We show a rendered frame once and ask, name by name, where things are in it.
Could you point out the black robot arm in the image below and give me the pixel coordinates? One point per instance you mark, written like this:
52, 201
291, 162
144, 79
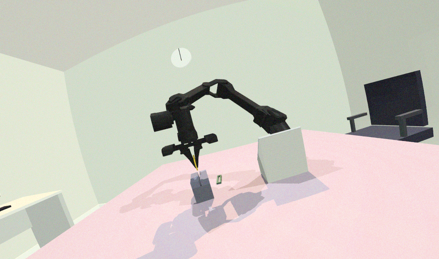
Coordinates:
179, 105

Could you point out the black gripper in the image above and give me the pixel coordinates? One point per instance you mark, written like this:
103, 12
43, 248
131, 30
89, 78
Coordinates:
187, 135

